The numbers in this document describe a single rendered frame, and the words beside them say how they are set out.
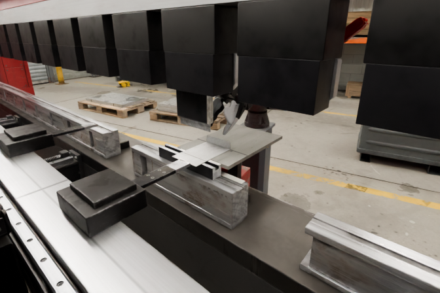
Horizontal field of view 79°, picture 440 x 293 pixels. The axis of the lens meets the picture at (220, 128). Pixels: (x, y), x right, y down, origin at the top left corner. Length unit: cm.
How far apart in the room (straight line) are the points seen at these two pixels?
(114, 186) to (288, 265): 36
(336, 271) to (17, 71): 252
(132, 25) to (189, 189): 42
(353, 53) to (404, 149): 422
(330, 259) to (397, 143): 274
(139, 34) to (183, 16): 16
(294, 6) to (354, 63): 674
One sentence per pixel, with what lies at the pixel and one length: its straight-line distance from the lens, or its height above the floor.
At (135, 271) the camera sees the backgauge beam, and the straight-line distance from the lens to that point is 43.
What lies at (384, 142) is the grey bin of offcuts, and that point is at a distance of 321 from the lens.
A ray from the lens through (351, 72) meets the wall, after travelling 717.
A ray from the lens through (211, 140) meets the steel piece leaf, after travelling 75.
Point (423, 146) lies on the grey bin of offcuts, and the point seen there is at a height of 27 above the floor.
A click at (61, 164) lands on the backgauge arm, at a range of 114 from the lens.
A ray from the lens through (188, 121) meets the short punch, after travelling 65.
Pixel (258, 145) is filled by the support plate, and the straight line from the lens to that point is 75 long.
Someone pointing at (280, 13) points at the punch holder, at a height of 132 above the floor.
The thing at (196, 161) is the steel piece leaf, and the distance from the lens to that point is 65.
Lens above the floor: 129
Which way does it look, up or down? 19 degrees down
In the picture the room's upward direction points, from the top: straight up
